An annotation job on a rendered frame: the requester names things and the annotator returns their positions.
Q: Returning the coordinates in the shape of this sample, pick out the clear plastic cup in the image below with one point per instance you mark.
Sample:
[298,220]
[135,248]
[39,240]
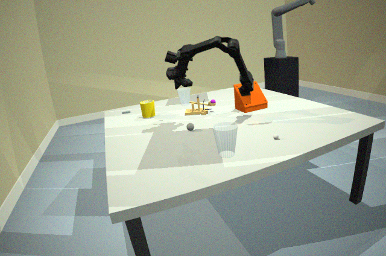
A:
[225,136]
[184,96]

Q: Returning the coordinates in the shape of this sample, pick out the yellow mug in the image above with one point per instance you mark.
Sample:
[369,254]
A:
[147,108]

